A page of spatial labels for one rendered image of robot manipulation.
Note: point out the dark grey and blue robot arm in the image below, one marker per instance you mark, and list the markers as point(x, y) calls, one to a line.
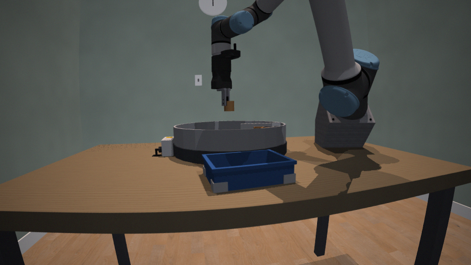
point(348, 73)

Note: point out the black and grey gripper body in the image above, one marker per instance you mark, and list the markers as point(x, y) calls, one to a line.
point(221, 64)

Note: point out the blue open crate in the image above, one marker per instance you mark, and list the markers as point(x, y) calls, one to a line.
point(249, 169)

